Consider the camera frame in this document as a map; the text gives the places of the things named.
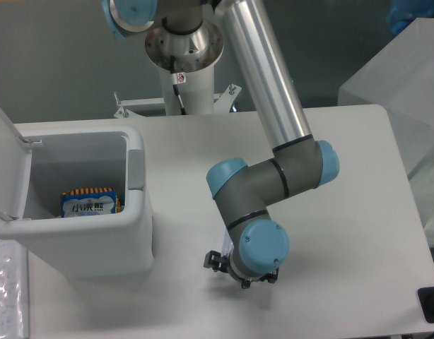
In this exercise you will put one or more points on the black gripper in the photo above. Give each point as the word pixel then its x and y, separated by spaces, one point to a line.
pixel 219 263

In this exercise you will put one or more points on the blue snack bag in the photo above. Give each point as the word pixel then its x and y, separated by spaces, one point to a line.
pixel 88 201

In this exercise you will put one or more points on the clear plastic bottle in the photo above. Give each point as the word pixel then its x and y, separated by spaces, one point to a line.
pixel 227 245

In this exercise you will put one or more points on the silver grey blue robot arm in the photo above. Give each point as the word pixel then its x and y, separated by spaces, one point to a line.
pixel 184 46

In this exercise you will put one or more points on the white trash can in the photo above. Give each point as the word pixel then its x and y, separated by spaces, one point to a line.
pixel 38 166

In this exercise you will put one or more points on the black device at table edge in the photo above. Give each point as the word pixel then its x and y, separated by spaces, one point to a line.
pixel 426 299

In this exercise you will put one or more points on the clipboard with paper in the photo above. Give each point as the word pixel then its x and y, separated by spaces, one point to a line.
pixel 14 291

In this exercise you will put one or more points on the blue water jug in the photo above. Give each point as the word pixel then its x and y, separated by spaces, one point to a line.
pixel 402 13

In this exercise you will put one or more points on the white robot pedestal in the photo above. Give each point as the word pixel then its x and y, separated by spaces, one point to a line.
pixel 183 93

